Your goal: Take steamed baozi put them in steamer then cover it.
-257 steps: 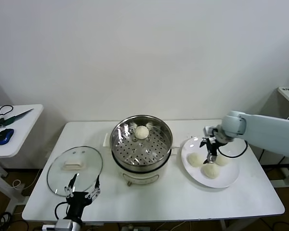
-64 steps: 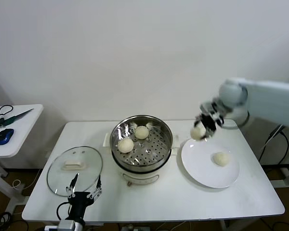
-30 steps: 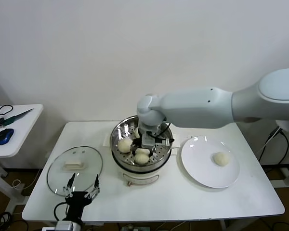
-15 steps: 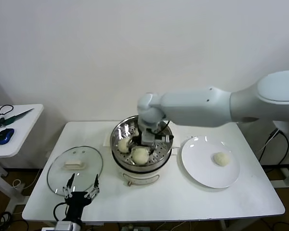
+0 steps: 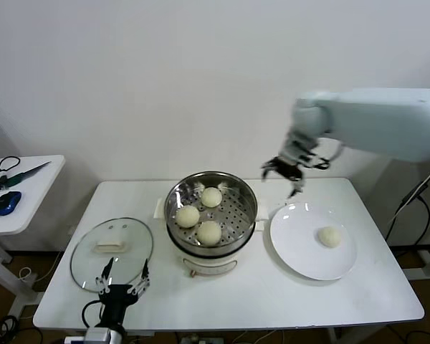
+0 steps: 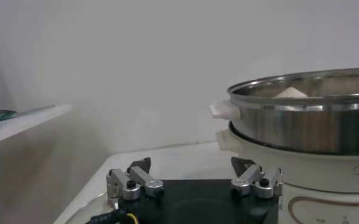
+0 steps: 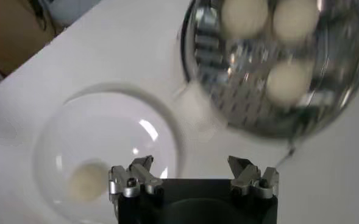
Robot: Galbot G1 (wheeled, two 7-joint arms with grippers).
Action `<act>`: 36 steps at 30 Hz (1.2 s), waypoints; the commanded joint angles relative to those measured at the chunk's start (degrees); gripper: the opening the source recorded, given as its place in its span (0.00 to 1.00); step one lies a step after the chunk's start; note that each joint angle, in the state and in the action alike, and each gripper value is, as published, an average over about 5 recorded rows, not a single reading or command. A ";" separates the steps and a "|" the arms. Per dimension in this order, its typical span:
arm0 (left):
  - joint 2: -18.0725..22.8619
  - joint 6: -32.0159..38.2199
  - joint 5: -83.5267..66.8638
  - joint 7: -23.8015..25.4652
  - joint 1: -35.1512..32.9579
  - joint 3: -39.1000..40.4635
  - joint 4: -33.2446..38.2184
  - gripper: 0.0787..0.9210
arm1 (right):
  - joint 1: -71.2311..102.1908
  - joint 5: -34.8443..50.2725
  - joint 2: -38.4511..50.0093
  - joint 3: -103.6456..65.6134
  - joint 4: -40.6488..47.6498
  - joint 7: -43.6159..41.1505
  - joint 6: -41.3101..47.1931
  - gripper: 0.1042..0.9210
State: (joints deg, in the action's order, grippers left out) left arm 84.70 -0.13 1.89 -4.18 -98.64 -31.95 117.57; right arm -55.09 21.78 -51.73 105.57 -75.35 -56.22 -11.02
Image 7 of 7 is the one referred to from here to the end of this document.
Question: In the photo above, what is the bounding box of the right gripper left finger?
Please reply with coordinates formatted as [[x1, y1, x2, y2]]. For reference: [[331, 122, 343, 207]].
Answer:
[[107, 154, 165, 200]]

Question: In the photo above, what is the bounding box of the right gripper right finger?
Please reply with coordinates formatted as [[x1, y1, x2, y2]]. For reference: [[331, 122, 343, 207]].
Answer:
[[227, 155, 280, 200]]

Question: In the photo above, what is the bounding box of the white steamed baozi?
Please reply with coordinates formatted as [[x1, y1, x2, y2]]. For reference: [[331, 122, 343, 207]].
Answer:
[[266, 60, 316, 106], [68, 163, 110, 201], [272, 0, 320, 43], [221, 0, 270, 39]]

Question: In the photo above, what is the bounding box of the stainless steel steamer basket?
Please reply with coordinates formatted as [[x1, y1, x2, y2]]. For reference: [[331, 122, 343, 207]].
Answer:
[[172, 0, 359, 142]]

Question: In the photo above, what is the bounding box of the white round plate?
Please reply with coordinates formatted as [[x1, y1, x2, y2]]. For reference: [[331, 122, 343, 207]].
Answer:
[[32, 82, 186, 224]]

